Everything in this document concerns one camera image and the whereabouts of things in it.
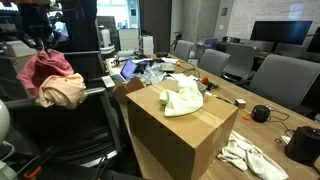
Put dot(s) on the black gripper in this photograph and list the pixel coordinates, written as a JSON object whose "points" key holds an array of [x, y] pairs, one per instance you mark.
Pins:
{"points": [[36, 26]]}

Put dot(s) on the pink cloth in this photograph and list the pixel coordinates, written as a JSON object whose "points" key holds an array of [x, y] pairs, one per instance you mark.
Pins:
{"points": [[41, 66]]}

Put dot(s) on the peach cloth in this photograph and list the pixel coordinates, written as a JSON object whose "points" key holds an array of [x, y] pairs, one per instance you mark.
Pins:
{"points": [[67, 91]]}

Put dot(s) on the black mesh office chair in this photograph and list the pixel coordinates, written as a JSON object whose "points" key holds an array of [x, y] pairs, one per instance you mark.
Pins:
{"points": [[80, 136]]}

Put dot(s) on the grey chair far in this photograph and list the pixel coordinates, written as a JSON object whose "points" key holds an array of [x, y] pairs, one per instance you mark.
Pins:
{"points": [[183, 49]]}

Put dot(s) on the grey chair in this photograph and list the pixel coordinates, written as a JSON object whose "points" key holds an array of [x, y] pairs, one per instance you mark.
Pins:
{"points": [[240, 63], [213, 61], [284, 80], [183, 49]]}

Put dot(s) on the grey chair nearest right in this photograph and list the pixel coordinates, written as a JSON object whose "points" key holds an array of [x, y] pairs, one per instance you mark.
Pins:
{"points": [[284, 80]]}

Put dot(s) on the grey cabinet with white box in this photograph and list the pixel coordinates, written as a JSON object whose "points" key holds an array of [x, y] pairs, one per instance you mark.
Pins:
{"points": [[14, 57]]}

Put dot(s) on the open laptop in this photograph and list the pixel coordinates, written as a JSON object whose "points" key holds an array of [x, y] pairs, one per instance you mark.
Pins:
{"points": [[123, 76]]}

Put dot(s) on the small open cardboard box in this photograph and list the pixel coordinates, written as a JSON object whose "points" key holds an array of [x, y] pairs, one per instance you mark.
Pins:
{"points": [[121, 89]]}

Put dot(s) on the clear plastic bags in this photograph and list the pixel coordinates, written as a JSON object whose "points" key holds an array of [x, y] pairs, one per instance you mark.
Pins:
{"points": [[150, 73]]}

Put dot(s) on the pale green cloth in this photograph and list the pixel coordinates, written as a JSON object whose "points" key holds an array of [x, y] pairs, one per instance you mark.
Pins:
{"points": [[186, 100]]}

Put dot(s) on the red ball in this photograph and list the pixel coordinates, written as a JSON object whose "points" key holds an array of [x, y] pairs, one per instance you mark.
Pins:
{"points": [[205, 80]]}

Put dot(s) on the large cardboard box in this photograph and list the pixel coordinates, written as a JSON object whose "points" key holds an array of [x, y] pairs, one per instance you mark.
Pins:
{"points": [[184, 145]]}

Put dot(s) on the rubik's cube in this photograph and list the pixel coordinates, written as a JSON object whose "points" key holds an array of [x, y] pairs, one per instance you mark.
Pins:
{"points": [[240, 103]]}

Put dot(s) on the black round speaker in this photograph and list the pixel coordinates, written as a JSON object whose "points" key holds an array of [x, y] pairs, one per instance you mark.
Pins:
{"points": [[260, 113]]}

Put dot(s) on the white towel on table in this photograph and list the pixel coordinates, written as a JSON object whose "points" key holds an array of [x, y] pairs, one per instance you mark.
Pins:
{"points": [[244, 155]]}

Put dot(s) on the black monitor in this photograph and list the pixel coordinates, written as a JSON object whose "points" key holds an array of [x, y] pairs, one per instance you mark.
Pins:
{"points": [[288, 32]]}

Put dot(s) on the black bag on table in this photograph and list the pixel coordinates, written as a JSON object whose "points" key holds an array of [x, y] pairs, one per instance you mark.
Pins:
{"points": [[304, 146]]}

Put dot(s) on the orange handled clamp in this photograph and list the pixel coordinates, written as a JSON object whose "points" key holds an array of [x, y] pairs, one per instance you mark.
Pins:
{"points": [[37, 167]]}

